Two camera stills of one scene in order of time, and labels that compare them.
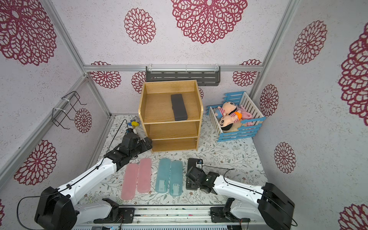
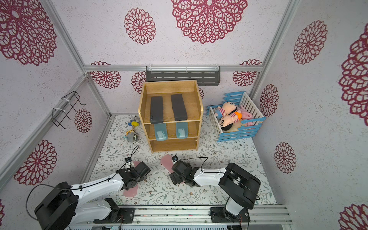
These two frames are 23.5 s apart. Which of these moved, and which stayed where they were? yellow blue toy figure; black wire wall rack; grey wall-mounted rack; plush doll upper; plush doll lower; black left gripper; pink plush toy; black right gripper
Moved: black right gripper; black left gripper
Stayed: pink plush toy; plush doll lower; grey wall-mounted rack; black wire wall rack; yellow blue toy figure; plush doll upper
